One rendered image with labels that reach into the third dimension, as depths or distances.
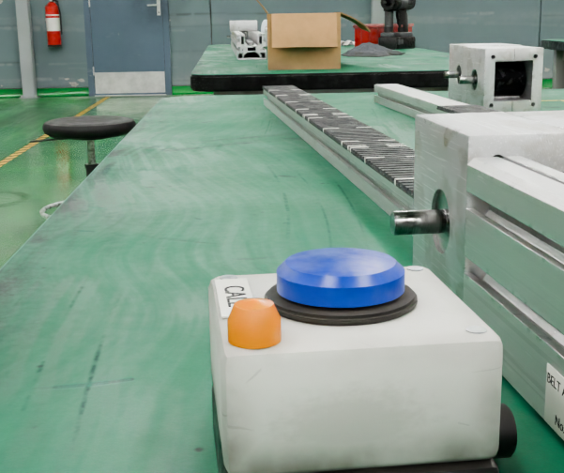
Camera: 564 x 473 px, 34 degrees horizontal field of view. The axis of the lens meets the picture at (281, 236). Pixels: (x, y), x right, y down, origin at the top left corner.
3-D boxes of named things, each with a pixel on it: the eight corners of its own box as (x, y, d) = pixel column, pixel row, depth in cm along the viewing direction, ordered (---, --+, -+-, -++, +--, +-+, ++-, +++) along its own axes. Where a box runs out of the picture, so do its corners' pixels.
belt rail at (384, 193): (264, 104, 155) (263, 86, 154) (287, 104, 156) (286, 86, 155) (412, 236, 63) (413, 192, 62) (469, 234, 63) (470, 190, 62)
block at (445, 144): (369, 286, 51) (370, 115, 49) (581, 275, 53) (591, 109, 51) (411, 341, 43) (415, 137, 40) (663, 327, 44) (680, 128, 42)
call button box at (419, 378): (212, 431, 34) (206, 265, 32) (468, 413, 35) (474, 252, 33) (227, 554, 26) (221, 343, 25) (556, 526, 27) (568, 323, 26)
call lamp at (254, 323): (225, 331, 26) (224, 292, 26) (278, 328, 27) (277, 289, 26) (229, 350, 25) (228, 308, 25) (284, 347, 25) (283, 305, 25)
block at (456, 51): (434, 100, 158) (435, 44, 156) (498, 99, 159) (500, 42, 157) (450, 106, 148) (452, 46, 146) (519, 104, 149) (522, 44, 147)
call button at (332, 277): (270, 304, 31) (269, 246, 30) (387, 297, 31) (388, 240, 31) (285, 345, 27) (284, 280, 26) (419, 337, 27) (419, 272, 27)
